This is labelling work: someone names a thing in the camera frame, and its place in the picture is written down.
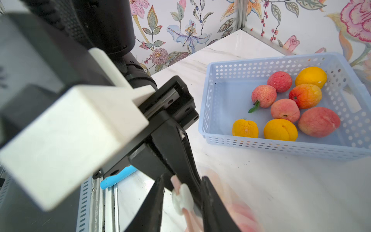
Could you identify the yellow peach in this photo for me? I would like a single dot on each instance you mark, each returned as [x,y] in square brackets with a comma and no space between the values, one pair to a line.
[280,129]
[312,75]

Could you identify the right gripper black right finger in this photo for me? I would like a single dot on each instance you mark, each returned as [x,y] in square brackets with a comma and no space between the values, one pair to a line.
[215,215]

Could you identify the yellow peach front centre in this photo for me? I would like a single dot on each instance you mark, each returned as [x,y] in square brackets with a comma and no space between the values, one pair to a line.
[280,129]

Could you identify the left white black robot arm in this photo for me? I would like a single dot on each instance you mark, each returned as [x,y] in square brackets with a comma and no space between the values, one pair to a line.
[45,52]

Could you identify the yellow peach top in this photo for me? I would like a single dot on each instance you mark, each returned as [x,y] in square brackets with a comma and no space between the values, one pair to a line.
[312,75]

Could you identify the clear pink zip-top bag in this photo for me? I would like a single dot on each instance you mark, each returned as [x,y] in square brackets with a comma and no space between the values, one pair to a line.
[184,204]

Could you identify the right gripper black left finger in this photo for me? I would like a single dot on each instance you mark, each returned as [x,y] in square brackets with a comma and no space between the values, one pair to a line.
[149,216]

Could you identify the light blue toy microphone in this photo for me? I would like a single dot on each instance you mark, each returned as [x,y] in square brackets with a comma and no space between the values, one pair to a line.
[112,180]

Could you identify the blue perforated plastic basket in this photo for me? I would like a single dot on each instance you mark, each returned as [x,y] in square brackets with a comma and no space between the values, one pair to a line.
[238,96]

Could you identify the pink peach centre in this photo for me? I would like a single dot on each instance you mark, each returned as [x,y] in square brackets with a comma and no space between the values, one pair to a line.
[285,109]

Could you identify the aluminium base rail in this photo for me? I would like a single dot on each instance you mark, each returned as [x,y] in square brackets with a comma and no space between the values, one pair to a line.
[98,208]

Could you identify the orange red peach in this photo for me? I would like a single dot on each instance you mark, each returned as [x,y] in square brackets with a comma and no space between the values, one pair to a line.
[306,95]

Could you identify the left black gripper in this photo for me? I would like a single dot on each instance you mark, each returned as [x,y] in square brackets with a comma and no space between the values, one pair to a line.
[163,147]

